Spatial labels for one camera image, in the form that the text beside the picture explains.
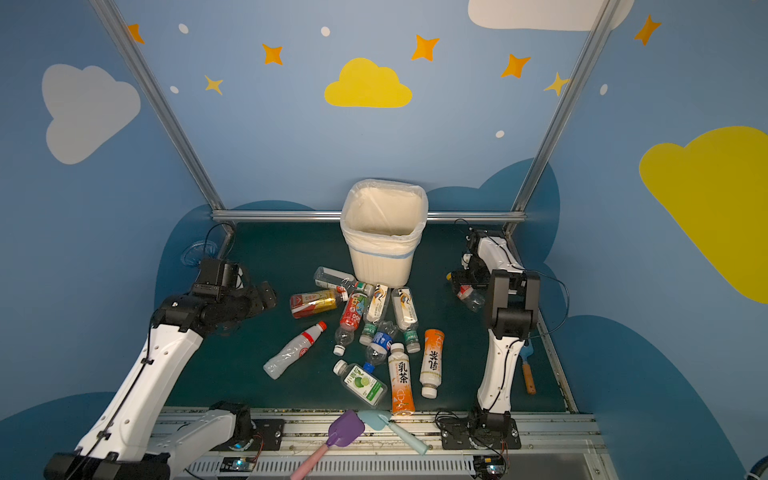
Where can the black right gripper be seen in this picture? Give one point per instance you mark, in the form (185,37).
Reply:
(470,282)

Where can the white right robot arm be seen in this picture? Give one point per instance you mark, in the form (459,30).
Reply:
(491,280)

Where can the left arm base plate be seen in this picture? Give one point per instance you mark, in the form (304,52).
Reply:
(259,435)

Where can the lime label square bottle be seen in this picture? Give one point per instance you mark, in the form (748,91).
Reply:
(360,383)

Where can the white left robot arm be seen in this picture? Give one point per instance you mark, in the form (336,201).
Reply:
(118,446)

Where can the teal silicone spatula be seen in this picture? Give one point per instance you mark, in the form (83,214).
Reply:
(380,420)

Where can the white bin liner bag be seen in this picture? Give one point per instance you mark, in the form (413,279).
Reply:
(384,218)

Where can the white ribbed trash bin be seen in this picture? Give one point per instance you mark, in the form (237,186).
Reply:
(392,272)

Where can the orange white tea bottle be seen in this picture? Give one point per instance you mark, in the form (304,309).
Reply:
(431,368)

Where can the aluminium frame rail back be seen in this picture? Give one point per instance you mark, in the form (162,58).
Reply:
(334,216)

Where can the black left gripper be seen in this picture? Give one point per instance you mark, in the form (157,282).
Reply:
(255,294)

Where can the clear bottle bird label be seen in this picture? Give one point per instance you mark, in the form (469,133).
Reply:
(376,311)

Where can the small clear red label bottle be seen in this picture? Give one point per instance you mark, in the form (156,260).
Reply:
(471,297)

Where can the small blue label bottle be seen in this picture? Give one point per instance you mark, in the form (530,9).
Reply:
(378,350)

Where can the red gold energy drink bottle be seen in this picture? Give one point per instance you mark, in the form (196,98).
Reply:
(308,304)

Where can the clear square bottle green label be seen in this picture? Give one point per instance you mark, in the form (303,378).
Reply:
(328,278)

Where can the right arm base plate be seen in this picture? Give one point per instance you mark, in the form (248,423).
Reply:
(461,433)

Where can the purple pink spatula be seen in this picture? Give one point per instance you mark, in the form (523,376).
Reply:
(341,433)

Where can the purple ribbed plastic vase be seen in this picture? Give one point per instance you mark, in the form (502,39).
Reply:
(193,255)

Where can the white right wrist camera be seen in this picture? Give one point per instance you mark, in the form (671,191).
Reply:
(468,261)

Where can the aluminium frame post left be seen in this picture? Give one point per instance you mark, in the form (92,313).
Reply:
(129,49)

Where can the orange milk tea bottle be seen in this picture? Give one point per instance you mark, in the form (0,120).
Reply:
(402,403)

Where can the wooden handle brush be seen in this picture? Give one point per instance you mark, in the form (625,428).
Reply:
(526,351)

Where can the aluminium frame post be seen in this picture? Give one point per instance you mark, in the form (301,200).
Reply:
(583,68)
(129,49)

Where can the aluminium frame post right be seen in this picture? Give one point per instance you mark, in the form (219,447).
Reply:
(583,68)

